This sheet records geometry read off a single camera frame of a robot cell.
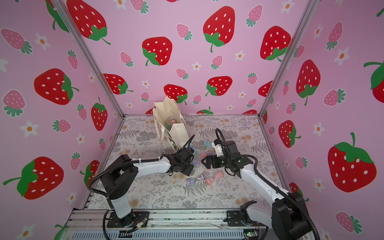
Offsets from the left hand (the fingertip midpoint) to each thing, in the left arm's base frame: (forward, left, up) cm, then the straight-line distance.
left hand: (190, 167), depth 92 cm
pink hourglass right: (-6, -17, +2) cm, 18 cm away
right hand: (-2, -10, +12) cm, 15 cm away
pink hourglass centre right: (+7, -8, +2) cm, 11 cm away
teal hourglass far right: (+17, -11, +3) cm, 21 cm away
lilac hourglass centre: (-10, -1, +3) cm, 10 cm away
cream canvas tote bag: (+34, +17, +7) cm, 38 cm away
